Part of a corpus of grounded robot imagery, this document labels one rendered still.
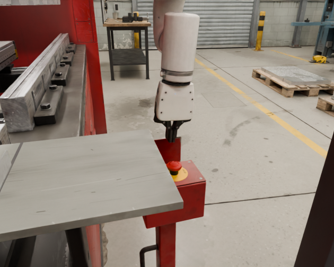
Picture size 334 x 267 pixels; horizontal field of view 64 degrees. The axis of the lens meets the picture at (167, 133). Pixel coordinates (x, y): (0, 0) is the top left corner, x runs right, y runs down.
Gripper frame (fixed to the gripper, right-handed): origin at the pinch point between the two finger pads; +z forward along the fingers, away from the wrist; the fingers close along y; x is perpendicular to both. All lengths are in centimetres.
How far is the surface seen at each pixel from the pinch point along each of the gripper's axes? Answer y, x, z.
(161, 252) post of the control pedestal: -2.1, -7.9, 37.2
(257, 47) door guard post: 446, 611, 40
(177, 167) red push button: -1.6, -11.5, 3.8
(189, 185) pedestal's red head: 0.7, -15.1, 7.1
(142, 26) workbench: 71, 384, -8
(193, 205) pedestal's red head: 2.5, -15.2, 13.5
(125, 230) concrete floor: -4, 52, 85
